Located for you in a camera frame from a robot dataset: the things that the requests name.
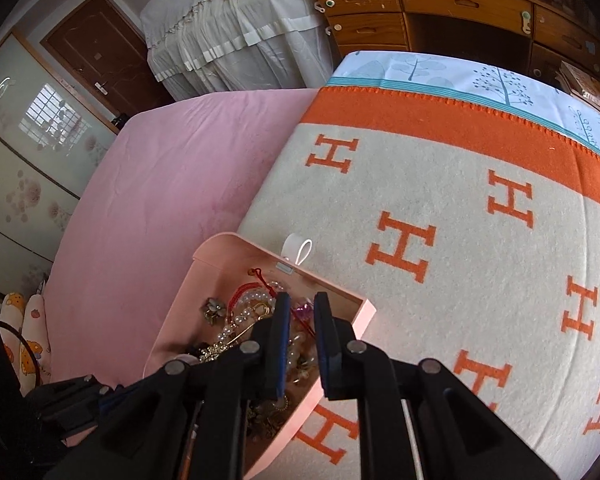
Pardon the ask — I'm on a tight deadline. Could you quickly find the white pearl necklace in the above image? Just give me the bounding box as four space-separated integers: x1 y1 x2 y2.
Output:
214 278 286 351

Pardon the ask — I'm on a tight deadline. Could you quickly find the stack of books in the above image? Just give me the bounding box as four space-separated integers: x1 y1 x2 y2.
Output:
556 61 600 112

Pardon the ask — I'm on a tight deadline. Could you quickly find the pink smart watch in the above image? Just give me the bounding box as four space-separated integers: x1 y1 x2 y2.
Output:
280 233 313 266

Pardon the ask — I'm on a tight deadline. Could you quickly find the white lace covered furniture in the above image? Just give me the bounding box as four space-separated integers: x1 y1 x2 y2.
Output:
140 0 334 101

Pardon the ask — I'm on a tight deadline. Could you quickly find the gold leaf hair comb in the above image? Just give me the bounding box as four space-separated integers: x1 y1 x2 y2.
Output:
193 318 257 363

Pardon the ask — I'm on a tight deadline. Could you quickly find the wooden desk with drawers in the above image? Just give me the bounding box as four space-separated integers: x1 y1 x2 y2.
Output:
317 0 600 81

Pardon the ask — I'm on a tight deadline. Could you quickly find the cartoon print pillow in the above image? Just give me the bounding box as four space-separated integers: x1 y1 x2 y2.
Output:
0 292 52 396

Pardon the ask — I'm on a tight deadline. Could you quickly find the blue flower earring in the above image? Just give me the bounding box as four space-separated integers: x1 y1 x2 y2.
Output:
201 298 226 326

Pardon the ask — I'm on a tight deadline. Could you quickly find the blue tree pattern sheet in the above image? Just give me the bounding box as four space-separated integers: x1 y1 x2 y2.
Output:
327 51 600 155

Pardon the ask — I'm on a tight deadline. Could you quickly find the red string bracelet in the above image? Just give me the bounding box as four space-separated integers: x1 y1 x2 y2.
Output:
226 266 315 336

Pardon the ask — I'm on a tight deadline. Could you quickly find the pink bed sheet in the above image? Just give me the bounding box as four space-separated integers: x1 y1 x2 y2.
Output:
43 89 315 386

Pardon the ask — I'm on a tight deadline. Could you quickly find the brown wooden door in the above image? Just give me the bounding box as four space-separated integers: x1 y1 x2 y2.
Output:
41 0 174 117

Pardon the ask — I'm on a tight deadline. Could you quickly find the orange H pattern blanket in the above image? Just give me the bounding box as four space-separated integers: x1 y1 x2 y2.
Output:
239 87 600 479

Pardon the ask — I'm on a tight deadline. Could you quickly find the floral wardrobe sliding door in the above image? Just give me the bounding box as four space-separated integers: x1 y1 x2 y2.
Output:
0 32 118 296

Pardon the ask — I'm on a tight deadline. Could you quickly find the pink jewelry box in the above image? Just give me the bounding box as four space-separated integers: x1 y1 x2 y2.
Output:
143 233 376 479

